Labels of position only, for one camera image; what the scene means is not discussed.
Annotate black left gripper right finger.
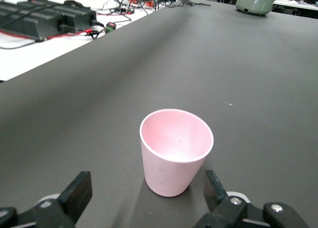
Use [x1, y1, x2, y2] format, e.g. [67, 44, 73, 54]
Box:
[193, 170, 310, 228]

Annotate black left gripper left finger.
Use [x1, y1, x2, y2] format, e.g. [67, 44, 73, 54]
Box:
[0, 171, 93, 228]

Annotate pink plastic cup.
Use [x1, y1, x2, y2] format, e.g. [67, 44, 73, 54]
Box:
[139, 108, 214, 198]

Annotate white desk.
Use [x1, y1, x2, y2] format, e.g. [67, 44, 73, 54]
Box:
[0, 0, 179, 82]

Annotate black finned power supply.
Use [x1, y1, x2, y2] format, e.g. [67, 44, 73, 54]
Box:
[0, 0, 98, 40]

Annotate pale green electric pot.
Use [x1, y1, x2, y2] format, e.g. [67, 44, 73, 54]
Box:
[235, 0, 281, 16]

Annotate thin red wire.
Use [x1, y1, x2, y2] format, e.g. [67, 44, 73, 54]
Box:
[0, 29, 100, 40]

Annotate thin black cable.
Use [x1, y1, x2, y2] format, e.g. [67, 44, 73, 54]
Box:
[180, 0, 212, 8]

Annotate tangled black desk cables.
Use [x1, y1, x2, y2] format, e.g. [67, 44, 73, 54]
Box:
[94, 0, 179, 22]

